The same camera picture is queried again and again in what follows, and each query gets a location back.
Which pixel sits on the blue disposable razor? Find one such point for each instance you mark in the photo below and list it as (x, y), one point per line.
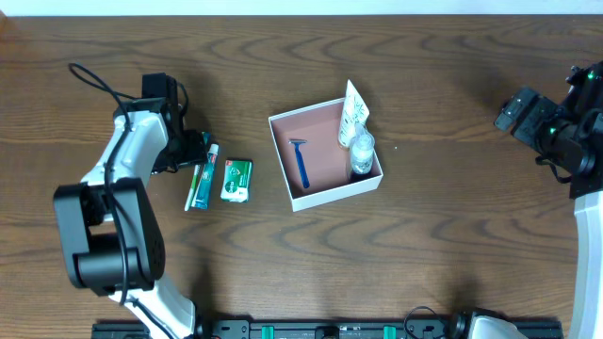
(299, 158)

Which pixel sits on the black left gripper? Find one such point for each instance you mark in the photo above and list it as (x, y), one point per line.
(189, 151)

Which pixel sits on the white cardboard box pink inside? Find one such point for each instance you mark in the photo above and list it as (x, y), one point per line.
(326, 163)

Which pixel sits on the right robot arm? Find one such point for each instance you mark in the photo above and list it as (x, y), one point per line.
(584, 99)

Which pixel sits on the green white toothbrush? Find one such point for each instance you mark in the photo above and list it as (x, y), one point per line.
(196, 174)

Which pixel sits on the white cream tube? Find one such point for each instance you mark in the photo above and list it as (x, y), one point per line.
(354, 111)

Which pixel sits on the black mounting rail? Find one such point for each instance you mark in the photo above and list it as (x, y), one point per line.
(243, 329)

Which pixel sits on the teal toothpaste tube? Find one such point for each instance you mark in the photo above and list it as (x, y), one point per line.
(201, 198)

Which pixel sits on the clear spray bottle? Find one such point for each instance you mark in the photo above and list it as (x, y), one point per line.
(361, 153)

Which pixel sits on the green Dettol soap bar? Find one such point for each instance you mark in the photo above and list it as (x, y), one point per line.
(236, 180)

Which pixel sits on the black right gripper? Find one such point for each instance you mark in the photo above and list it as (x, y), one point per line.
(513, 118)

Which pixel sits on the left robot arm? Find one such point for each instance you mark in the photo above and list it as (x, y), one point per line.
(110, 238)

